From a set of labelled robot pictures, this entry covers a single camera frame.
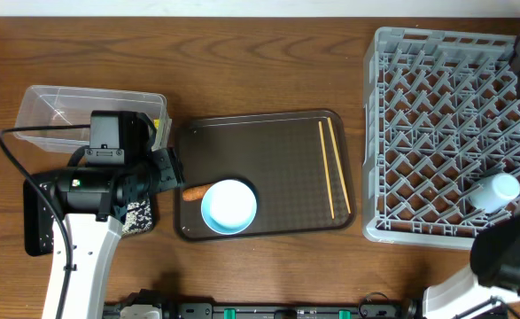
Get white rice grains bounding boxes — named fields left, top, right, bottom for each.
left=122, top=198, right=155, bottom=237

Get orange carrot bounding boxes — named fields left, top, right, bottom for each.
left=182, top=183, right=213, bottom=202

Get light blue bowl with rice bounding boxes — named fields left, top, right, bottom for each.
left=200, top=179, right=258, bottom=235

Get pink plastic cup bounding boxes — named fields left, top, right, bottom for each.
left=470, top=173, right=520, bottom=214

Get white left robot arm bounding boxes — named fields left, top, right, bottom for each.
left=42, top=148, right=182, bottom=318

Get black waste bin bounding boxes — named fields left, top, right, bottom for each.
left=22, top=182, right=157, bottom=257

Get clear plastic waste bin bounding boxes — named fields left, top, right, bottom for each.
left=15, top=85, right=171, bottom=153

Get grey dishwasher rack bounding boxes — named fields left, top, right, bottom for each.
left=361, top=27, right=520, bottom=250

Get dark brown serving tray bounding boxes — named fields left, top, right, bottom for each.
left=175, top=110, right=356, bottom=238

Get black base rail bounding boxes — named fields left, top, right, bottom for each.
left=102, top=290, right=423, bottom=319

